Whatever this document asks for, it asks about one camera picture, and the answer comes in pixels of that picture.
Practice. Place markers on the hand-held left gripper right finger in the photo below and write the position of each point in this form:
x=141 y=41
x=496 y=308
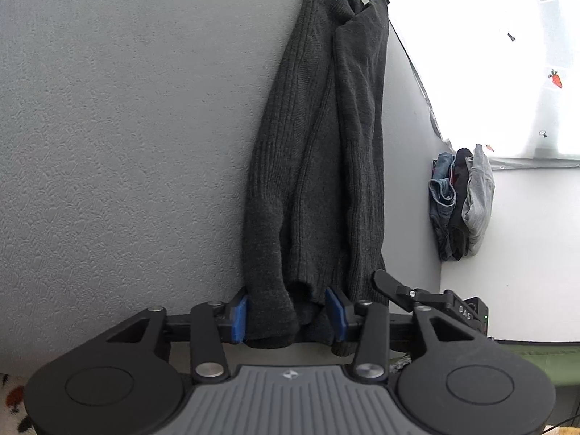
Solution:
x=337 y=317

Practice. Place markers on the white spotted cloth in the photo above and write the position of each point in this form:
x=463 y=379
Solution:
x=13 y=403

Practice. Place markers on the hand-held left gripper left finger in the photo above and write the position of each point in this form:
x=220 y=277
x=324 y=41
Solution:
x=240 y=321

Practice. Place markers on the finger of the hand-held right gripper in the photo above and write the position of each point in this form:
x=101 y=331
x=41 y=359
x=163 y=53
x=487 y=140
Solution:
x=389 y=284

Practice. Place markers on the black knit sweater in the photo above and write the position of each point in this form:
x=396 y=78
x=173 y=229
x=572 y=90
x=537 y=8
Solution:
x=326 y=167

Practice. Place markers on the green cloth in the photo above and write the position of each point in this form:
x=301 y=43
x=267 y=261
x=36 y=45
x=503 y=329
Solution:
x=543 y=358

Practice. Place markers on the white printed sheet curtain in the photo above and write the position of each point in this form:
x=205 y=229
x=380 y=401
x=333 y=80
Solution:
x=489 y=54

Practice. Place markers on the folded grey garment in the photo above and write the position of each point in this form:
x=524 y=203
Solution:
x=480 y=199

